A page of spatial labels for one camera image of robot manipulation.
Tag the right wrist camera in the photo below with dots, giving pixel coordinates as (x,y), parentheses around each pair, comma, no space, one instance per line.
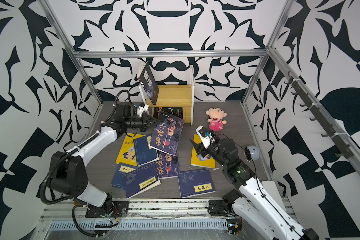
(206,135)

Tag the white slotted cable duct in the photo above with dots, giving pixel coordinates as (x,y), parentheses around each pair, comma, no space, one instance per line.
(163,224)

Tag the wooden white-framed bookshelf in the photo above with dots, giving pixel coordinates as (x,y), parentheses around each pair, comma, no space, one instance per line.
(176,96)

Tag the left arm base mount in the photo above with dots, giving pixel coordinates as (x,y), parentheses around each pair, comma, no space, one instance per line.
(113,210)

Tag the navy book bottom left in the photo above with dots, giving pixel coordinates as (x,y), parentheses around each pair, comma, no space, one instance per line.
(122,169)

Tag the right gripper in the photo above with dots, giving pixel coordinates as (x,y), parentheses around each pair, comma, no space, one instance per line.
(200,150)

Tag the yellow cartoon book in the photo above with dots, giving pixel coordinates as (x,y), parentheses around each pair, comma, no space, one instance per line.
(204,162)
(127,153)

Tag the purple book lower centre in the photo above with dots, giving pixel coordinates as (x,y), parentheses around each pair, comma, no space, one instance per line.
(167,166)

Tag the purple book orange calligraphy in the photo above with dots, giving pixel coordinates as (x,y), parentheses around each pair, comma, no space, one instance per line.
(166,135)

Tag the navy book bottom centre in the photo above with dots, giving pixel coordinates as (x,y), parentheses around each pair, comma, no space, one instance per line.
(141,180)

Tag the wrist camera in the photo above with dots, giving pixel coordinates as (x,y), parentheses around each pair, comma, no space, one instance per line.
(206,135)
(142,109)

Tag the navy book bottom right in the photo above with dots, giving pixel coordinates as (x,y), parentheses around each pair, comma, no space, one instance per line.
(195,182)

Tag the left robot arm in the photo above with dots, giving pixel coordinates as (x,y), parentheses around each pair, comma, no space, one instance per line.
(67,178)

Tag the white box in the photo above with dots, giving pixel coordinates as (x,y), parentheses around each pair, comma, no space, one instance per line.
(272,189)

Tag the navy book upper left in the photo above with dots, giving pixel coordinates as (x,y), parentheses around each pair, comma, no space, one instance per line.
(143,152)

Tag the grey hook rail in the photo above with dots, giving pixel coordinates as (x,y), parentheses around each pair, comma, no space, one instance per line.
(322,116)

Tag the white round speaker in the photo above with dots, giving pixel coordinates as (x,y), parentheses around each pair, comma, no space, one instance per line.
(252,153)

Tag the aluminium frame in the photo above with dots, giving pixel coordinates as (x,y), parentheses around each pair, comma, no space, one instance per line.
(267,53)

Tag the pink plush doll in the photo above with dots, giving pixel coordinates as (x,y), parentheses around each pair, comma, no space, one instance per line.
(215,120)

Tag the black book yellow spine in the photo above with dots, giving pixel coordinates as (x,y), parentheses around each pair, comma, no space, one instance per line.
(175,111)

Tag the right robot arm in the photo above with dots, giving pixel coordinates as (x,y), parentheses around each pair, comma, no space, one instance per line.
(250,200)

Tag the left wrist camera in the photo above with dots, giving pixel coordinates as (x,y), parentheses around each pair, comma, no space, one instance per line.
(142,109)

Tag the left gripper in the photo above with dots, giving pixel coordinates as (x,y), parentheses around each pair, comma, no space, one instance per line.
(148,119)

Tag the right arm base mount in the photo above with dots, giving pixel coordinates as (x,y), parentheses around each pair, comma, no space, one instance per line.
(220,208)

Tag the navy book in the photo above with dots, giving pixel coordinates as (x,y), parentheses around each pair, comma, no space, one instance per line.
(195,182)
(143,152)
(141,180)
(122,169)

